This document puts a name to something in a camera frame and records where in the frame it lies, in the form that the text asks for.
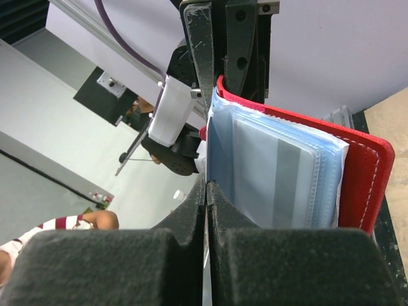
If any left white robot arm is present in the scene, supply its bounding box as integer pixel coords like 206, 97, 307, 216
141, 1, 280, 176

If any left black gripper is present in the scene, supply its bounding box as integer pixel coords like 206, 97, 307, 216
178, 0, 280, 110

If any red leather card holder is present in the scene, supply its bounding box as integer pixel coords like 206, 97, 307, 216
206, 76, 395, 233

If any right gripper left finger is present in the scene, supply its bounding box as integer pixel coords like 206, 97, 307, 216
1, 177, 206, 305

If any person in striped shirt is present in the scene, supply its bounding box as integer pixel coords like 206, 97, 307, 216
1, 210, 119, 289

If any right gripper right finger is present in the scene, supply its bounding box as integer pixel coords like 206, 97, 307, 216
207, 181, 402, 305

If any silver credit card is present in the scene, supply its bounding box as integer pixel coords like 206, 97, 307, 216
233, 119, 320, 229

